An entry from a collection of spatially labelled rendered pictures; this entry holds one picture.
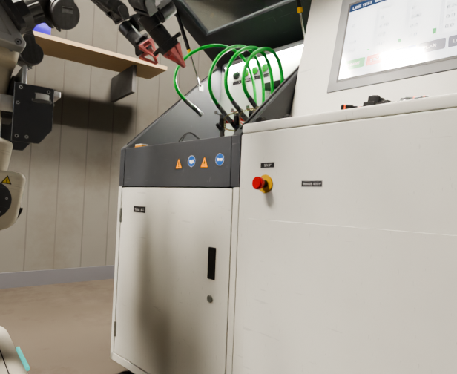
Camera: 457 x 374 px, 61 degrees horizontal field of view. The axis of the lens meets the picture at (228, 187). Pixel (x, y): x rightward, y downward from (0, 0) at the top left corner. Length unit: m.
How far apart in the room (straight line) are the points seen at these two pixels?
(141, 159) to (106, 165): 2.09
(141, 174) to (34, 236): 2.06
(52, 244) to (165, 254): 2.21
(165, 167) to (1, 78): 0.58
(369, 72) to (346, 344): 0.77
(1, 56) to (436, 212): 1.12
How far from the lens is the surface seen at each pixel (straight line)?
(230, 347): 1.24
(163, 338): 1.49
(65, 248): 3.59
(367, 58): 1.31
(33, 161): 3.51
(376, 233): 0.92
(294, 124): 1.05
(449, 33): 1.24
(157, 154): 1.49
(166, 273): 1.43
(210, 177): 1.25
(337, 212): 0.96
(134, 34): 1.73
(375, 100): 1.07
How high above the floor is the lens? 0.75
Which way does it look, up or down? 2 degrees up
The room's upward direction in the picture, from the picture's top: 2 degrees clockwise
